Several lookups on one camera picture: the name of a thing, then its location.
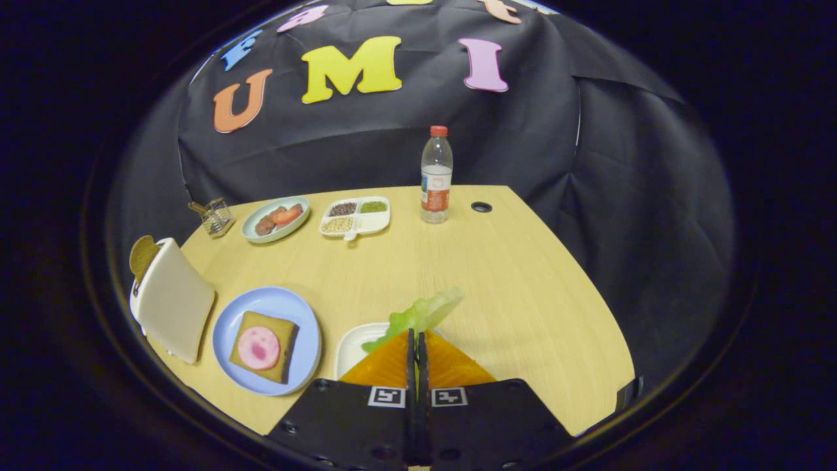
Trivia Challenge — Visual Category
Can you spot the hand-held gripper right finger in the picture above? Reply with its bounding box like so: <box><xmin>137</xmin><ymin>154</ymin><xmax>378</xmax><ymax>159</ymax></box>
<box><xmin>417</xmin><ymin>330</ymin><xmax>576</xmax><ymax>471</ymax></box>

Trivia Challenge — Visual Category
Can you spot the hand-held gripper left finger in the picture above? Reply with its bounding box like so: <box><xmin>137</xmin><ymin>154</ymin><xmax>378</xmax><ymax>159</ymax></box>
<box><xmin>267</xmin><ymin>329</ymin><xmax>419</xmax><ymax>471</ymax></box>

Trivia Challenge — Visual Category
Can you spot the green lettuce leaf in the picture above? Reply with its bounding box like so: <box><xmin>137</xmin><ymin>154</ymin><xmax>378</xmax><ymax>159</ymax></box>
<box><xmin>362</xmin><ymin>288</ymin><xmax>464</xmax><ymax>354</ymax></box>

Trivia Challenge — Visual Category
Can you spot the brown toast slice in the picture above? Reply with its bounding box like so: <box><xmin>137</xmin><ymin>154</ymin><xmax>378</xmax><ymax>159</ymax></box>
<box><xmin>129</xmin><ymin>235</ymin><xmax>162</xmax><ymax>282</ymax></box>

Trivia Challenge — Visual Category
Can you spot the white square plate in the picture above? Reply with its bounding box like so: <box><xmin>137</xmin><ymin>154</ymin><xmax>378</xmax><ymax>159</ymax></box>
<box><xmin>334</xmin><ymin>323</ymin><xmax>393</xmax><ymax>380</ymax></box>

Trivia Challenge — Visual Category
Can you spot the bread slice under ham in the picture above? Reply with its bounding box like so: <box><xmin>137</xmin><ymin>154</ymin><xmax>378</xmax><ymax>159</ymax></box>
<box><xmin>229</xmin><ymin>311</ymin><xmax>300</xmax><ymax>385</ymax></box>

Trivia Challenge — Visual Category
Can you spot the pink ham slice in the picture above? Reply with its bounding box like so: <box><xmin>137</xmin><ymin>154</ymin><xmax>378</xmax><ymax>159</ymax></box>
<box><xmin>237</xmin><ymin>326</ymin><xmax>281</xmax><ymax>371</ymax></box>

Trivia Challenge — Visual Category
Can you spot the blue round plate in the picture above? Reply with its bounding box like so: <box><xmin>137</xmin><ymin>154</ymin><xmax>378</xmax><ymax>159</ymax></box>
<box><xmin>212</xmin><ymin>287</ymin><xmax>322</xmax><ymax>397</ymax></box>

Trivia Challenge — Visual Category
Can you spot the white divided tray with beans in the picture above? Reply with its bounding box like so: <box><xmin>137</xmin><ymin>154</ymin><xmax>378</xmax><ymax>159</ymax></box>
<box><xmin>318</xmin><ymin>196</ymin><xmax>392</xmax><ymax>241</ymax></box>

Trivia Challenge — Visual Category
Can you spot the white toaster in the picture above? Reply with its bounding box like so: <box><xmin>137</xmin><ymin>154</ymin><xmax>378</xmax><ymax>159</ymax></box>
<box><xmin>129</xmin><ymin>237</ymin><xmax>216</xmax><ymax>365</ymax></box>

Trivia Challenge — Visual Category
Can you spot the pale green round plate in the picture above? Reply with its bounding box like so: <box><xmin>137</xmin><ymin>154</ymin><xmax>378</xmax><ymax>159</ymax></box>
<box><xmin>241</xmin><ymin>196</ymin><xmax>311</xmax><ymax>245</ymax></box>

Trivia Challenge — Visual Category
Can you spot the clear bottle with red cap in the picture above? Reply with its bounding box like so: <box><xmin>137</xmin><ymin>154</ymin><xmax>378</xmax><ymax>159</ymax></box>
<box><xmin>420</xmin><ymin>126</ymin><xmax>454</xmax><ymax>224</ymax></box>

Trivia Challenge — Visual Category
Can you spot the black backdrop cloth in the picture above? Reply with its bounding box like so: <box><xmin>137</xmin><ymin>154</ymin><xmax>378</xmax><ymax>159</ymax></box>
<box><xmin>105</xmin><ymin>0</ymin><xmax>736</xmax><ymax>393</ymax></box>

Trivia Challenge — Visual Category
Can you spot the wire mesh utensil basket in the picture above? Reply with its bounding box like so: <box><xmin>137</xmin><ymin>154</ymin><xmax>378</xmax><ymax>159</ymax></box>
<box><xmin>188</xmin><ymin>198</ymin><xmax>236</xmax><ymax>237</ymax></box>

